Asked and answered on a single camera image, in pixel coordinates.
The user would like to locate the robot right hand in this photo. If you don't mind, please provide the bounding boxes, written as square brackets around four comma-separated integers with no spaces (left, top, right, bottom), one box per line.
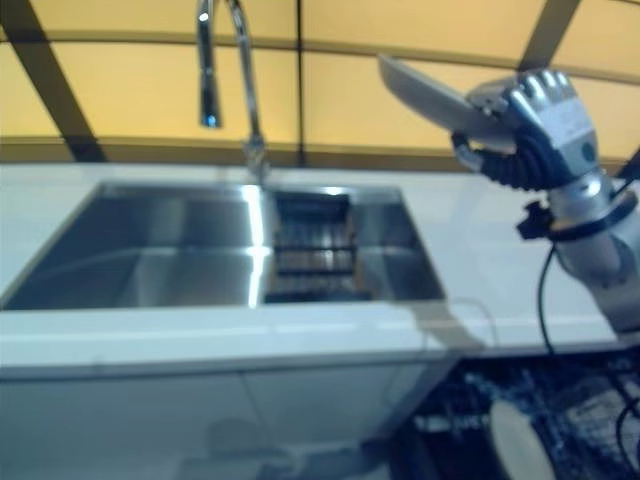
[451,69,609,195]

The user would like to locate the cream round plate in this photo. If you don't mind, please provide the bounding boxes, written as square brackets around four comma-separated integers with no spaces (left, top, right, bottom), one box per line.
[377,52,517,155]
[487,399,557,480]

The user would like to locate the black dishwasher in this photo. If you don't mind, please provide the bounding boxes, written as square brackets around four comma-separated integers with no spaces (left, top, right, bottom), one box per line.
[387,343,640,480]

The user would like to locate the black sink drying rack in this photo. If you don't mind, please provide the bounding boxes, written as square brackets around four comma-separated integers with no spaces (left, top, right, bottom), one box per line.
[262,188,374,305]

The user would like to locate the chrome gooseneck faucet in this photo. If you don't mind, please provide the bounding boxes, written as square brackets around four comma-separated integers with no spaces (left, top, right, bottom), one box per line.
[194,0,272,187]

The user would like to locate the white cabinet door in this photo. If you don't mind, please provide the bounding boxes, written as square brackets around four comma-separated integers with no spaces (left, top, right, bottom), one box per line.
[0,372,264,451]
[242,362,451,441]

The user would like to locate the stainless steel sink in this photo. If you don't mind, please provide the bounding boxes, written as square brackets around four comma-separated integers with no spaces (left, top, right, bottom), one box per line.
[0,181,447,312]

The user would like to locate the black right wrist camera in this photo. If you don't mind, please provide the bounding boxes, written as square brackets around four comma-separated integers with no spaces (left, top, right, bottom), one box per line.
[516,199,555,242]

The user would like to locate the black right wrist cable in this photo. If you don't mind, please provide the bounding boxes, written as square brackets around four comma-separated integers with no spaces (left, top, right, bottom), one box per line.
[536,239,560,355]

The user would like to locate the wire dishwasher rack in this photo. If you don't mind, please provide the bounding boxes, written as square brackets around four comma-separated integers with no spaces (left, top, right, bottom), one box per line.
[449,357,640,480]

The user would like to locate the yellow window with dark frame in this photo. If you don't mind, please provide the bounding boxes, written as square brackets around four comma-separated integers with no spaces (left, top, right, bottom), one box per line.
[0,0,640,174]

